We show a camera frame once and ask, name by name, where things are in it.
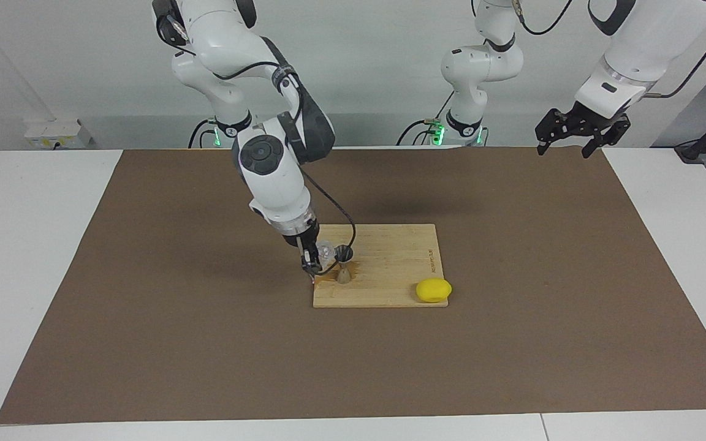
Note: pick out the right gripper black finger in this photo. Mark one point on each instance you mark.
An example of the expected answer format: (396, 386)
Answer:
(311, 262)

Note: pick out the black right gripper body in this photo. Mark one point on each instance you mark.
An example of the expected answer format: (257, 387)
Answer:
(307, 240)

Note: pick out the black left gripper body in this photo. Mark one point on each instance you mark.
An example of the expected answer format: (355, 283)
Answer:
(589, 117)

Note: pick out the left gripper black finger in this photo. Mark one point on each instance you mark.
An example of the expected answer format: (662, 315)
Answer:
(555, 125)
(610, 135)

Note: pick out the clear glass cup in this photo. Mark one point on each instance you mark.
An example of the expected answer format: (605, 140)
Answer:
(327, 251)

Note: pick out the steel double jigger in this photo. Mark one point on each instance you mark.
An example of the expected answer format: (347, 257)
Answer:
(344, 278)

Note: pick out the wooden cutting board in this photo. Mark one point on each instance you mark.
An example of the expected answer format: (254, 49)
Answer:
(408, 257)

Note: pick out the brown paper table mat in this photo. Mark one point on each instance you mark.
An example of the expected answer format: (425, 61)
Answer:
(353, 367)

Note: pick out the yellow lemon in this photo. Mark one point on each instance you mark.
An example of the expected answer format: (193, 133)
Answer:
(433, 291)

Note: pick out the white power socket box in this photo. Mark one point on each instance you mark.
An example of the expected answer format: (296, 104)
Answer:
(59, 135)

